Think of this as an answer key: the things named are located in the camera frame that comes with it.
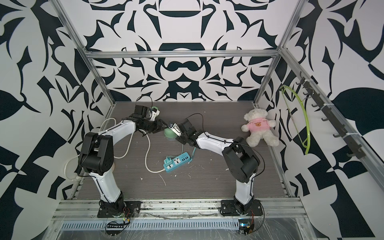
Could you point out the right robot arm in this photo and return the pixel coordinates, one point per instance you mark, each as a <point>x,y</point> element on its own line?
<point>240,158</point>

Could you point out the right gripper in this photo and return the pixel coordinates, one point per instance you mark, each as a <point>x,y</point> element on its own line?
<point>180,140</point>

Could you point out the green toy bow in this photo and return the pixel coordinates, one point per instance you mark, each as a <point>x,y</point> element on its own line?
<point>298,116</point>

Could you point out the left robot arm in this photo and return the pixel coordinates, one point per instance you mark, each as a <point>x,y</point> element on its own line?
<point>97,154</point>

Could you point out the green cordless meat grinder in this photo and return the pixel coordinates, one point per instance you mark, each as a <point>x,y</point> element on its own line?
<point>170,134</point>

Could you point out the black wall hook rack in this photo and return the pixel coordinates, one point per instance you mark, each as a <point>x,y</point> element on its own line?
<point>333,115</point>

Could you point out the teal usb power adapter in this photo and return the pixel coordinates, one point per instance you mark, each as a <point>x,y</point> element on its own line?
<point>168,161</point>

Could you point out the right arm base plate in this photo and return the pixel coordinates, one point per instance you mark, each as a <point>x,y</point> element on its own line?
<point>235,208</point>

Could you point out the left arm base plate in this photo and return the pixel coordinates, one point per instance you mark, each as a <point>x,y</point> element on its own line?
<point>119,209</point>

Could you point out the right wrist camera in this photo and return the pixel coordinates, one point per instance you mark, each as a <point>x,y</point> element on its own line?
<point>175,128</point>

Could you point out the white teddy bear pink shirt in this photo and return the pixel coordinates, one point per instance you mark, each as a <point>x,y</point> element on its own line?
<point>259,128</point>

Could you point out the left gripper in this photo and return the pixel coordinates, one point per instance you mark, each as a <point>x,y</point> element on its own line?
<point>159,126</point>

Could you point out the teal power strip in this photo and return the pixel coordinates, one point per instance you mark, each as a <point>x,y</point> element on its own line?
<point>178,162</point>

